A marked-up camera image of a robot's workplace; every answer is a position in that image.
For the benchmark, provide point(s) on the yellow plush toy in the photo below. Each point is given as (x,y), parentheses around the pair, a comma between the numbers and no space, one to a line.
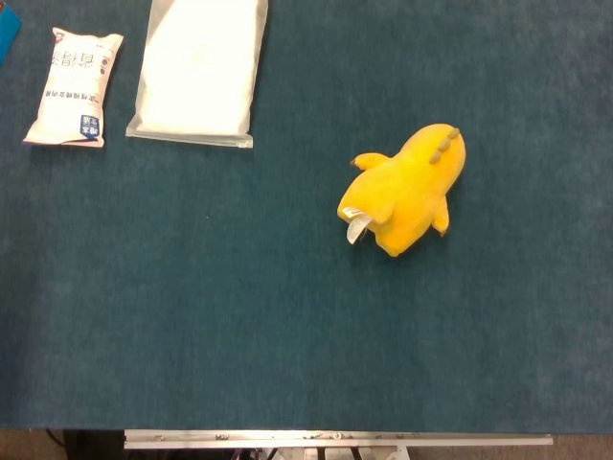
(407,191)

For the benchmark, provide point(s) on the teal felt table mat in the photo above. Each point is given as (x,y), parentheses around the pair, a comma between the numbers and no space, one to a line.
(239,287)

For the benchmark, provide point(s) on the aluminium rail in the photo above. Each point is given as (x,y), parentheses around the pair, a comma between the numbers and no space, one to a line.
(335,438)

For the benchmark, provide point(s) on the white flat zip bag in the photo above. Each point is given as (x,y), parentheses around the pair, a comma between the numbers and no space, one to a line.
(201,72)

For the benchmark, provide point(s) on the white printed snack bag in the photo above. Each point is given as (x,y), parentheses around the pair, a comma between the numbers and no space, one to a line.
(74,88)

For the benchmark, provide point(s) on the blue cardboard box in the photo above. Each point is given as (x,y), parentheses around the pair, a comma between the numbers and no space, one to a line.
(7,29)

